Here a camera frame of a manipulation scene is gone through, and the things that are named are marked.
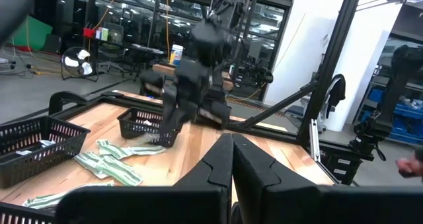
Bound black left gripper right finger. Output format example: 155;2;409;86
233;133;423;224

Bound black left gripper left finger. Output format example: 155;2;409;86
55;133;233;224

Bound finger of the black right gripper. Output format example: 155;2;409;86
173;96;186;137
141;70;174;139

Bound wooden background table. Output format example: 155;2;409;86
151;63;236;93

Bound black slotted plastic basket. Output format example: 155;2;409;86
0;201;57;224
0;115;91;190
116;106;181;148

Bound white blue yellow canister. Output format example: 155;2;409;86
169;44;184;67

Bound black labelled control box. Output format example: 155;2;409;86
319;143;364;186

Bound person's hand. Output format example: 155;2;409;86
395;147;423;179

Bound black floor fan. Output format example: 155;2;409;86
60;46;100;83

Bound red storage bin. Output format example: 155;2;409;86
82;27;97;40

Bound blue storage bin shelf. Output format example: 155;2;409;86
365;87;423;145

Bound green board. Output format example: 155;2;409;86
9;15;54;52

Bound yellow hanging cable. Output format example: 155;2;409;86
164;0;172;59

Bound black arched frame handle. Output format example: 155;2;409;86
48;91;89;116

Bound black hanging cable bundle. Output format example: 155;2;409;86
325;73;347;120

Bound black aluminium table frame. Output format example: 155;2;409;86
48;0;365;188

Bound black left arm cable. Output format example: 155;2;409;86
0;0;40;46

